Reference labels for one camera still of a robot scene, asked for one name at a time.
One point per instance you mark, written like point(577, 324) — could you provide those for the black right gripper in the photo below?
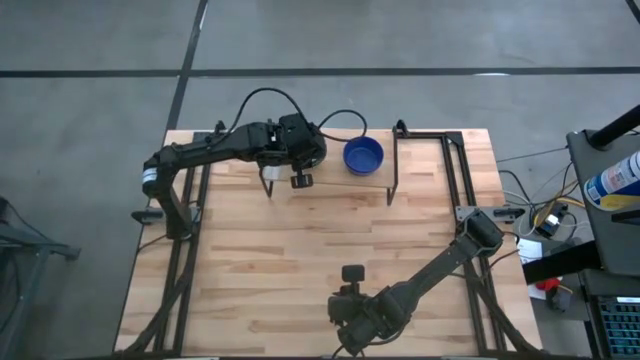
point(347, 310)

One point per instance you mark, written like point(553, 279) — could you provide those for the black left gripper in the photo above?
point(300, 142)

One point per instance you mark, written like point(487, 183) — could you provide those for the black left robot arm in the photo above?
point(210, 150)

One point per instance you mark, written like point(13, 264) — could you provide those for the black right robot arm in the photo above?
point(440, 260)

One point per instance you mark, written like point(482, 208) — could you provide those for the grey metal mounting plate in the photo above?
point(462, 214)

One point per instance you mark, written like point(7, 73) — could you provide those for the black table clamp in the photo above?
point(147, 216)

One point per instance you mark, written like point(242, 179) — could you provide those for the white paper sheet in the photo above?
point(530, 250)

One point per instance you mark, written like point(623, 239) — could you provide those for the small red object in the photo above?
point(547, 285)

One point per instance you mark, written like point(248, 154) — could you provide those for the black keyboard with cyan keys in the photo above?
point(622, 325)

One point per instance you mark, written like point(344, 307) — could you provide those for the grey metal cart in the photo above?
point(615, 235)

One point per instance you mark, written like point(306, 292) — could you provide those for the grey metal stand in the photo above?
point(35, 245)

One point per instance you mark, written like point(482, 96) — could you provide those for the white blue yellow canister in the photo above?
point(617, 180)

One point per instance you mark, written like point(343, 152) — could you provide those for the black pole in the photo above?
point(617, 127)

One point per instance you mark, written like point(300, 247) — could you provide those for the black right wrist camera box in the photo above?
point(352, 274)

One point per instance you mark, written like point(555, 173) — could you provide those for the black metal rig frame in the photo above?
point(455, 137)

